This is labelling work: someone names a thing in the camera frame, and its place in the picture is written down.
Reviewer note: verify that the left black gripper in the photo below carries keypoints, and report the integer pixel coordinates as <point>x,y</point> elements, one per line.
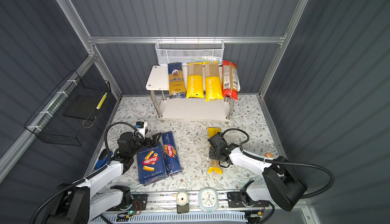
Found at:
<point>154,141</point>

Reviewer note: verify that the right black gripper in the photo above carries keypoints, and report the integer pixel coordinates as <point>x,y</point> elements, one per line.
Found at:
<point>210,154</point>

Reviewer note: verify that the yellow spaghetti bag back side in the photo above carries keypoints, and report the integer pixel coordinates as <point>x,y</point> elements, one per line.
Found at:
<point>214,165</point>

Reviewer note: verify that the narrow blue Barilla spaghetti box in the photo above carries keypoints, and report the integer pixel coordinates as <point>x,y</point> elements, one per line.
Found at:
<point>172,160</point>

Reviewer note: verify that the blue yellow spaghetti bag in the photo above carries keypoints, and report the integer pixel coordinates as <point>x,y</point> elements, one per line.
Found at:
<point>176,81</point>

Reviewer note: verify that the yellow Pastatime spaghetti bag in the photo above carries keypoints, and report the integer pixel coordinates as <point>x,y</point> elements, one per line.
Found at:
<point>212,82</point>
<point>195,81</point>

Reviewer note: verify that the red spaghetti bag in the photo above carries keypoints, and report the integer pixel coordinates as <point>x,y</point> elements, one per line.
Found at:
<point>230,80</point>

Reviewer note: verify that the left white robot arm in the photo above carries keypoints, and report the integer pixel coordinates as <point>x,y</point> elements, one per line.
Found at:
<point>81,202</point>

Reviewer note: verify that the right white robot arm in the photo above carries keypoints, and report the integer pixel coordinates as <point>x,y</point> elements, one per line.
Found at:
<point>282,183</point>

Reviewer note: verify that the large blue Barilla pasta box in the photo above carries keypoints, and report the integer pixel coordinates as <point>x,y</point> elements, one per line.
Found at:
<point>152,165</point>

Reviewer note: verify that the white two-tier shelf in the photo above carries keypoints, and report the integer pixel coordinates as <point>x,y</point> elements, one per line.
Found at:
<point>184,109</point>

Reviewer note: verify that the white analog clock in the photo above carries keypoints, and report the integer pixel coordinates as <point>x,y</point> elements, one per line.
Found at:
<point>208,200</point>

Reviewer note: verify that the blue stapler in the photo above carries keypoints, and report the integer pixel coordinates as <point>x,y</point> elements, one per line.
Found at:
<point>102,159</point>

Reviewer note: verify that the yellow green marker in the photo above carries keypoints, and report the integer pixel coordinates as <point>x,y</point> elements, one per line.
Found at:
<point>102,100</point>

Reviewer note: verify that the round white timer device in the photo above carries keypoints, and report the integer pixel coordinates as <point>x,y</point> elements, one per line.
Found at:
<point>182,202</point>

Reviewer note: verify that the white tube in basket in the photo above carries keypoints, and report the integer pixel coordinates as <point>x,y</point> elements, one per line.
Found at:
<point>211,59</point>

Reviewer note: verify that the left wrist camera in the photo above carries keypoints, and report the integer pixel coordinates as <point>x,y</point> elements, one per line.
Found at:
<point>141,127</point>

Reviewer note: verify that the black wire basket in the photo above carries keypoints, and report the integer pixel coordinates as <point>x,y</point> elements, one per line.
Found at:
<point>71,113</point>

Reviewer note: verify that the white wire mesh basket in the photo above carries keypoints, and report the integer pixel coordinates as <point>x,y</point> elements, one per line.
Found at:
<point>186,53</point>

